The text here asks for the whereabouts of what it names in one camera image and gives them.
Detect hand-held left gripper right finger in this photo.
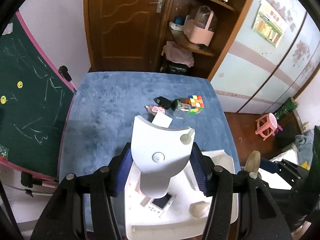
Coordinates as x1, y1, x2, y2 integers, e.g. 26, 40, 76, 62
189, 142, 293, 240

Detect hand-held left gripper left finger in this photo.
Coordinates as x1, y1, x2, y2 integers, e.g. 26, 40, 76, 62
30, 142, 137, 240

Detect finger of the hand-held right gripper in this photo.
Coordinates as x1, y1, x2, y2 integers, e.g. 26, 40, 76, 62
259, 158, 309, 190

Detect round gold tin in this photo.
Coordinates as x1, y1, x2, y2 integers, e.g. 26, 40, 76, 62
244, 151, 261, 173

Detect beige wedge-shaped box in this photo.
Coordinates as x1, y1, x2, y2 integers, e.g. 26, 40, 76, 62
189, 201, 211, 218

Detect white handheld game console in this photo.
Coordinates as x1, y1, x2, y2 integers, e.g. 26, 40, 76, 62
146, 191, 173, 218

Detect white plastic tray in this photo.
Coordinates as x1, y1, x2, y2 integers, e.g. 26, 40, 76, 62
124, 150, 238, 240

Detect white plastic fan-shaped tool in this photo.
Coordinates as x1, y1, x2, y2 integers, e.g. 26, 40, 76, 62
130, 115, 195, 198

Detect white checkered towel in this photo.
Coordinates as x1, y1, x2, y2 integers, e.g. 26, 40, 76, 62
269, 142, 299, 165

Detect blue grey cloth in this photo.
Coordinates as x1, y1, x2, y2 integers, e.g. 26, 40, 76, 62
295, 130, 314, 164

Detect pink plastic stool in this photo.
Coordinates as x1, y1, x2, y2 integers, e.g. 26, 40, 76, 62
255, 112, 278, 141

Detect green printed bag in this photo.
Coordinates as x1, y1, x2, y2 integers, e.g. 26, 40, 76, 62
274, 97, 299, 120

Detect white card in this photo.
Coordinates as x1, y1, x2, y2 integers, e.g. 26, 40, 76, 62
151, 112, 173, 129

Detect clear glass bottle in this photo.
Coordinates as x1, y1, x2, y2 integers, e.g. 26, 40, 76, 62
173, 102, 192, 118

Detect blue plush tablecloth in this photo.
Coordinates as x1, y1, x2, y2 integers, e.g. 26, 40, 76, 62
58, 72, 242, 233

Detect multicoloured puzzle cube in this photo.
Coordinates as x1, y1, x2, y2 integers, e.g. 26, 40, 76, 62
185, 94, 205, 115

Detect pink correction tape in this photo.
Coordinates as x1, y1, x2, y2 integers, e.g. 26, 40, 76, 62
145, 105, 167, 116

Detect black power adapter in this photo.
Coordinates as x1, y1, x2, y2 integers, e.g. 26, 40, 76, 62
153, 96, 173, 109

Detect floral sliding wardrobe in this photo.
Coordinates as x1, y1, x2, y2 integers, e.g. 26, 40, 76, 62
210, 0, 320, 114

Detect black bag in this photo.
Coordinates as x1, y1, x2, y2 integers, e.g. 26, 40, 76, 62
165, 61, 189, 75

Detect black easel knob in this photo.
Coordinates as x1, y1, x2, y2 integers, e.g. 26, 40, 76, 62
58, 65, 72, 82

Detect folded pink clothes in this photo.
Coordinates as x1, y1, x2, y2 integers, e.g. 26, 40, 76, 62
162, 41, 195, 67

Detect wooden shelf cabinet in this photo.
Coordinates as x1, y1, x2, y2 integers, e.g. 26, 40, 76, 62
155, 0, 260, 80

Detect pink basket with clear dome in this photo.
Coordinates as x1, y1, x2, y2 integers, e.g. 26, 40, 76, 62
184, 5, 217, 44

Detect brown wooden door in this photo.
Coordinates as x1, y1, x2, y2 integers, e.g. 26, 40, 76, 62
83, 0, 175, 73

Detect white crumpled cloth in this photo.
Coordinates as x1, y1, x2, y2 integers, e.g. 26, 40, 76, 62
169, 21, 187, 32

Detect green chalkboard with pink frame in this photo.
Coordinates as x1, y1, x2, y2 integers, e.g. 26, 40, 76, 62
0, 10, 78, 183

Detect colourful wall poster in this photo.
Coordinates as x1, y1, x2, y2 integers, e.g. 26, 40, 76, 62
252, 0, 287, 48

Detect silver door handle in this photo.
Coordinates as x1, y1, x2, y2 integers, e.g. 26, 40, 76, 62
149, 0, 164, 13

